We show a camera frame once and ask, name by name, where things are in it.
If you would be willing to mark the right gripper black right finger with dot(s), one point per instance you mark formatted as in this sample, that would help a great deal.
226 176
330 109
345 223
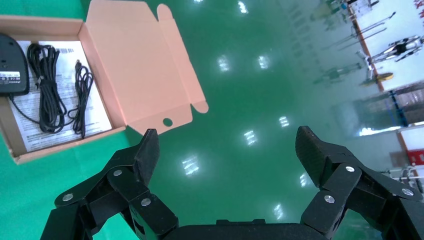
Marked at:
338 185

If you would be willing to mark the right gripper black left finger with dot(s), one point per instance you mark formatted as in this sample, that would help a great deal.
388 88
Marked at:
126 185

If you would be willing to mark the orange cardboard box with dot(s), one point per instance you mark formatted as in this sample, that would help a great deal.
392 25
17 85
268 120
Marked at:
139 66

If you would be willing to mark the white printed paper leaflet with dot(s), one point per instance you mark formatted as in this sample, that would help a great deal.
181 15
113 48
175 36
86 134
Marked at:
96 116

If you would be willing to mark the red sign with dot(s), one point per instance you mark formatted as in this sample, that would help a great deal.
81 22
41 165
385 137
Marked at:
417 157

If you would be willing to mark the blue framed storage rack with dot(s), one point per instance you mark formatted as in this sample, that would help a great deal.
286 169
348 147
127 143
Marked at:
407 106

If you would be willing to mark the yellow round disc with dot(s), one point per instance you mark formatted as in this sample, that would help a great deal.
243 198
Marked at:
384 78

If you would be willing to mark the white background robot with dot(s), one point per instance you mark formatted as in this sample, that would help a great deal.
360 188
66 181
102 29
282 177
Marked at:
400 48

